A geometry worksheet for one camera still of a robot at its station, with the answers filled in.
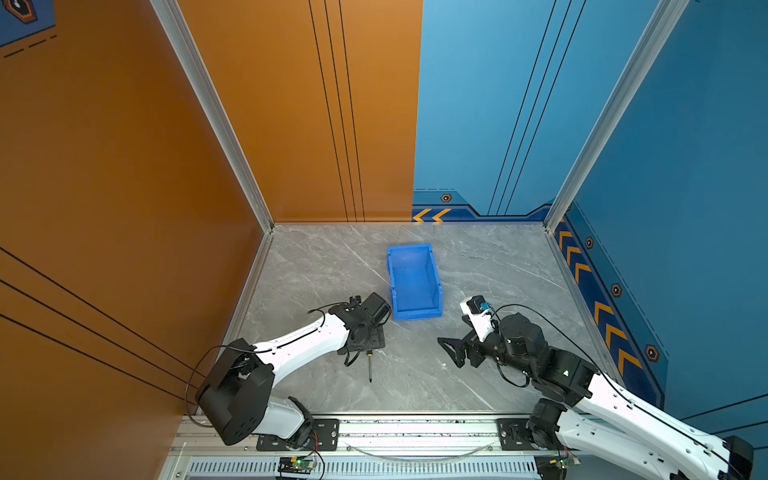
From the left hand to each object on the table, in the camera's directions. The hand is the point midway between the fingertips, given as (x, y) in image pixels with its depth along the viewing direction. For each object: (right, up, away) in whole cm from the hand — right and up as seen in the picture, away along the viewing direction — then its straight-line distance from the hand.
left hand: (370, 339), depth 86 cm
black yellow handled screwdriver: (0, -5, +1) cm, 5 cm away
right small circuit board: (+47, -24, -16) cm, 55 cm away
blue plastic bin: (+14, +16, +14) cm, 25 cm away
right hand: (+20, +7, -15) cm, 26 cm away
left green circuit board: (-16, -25, -15) cm, 34 cm away
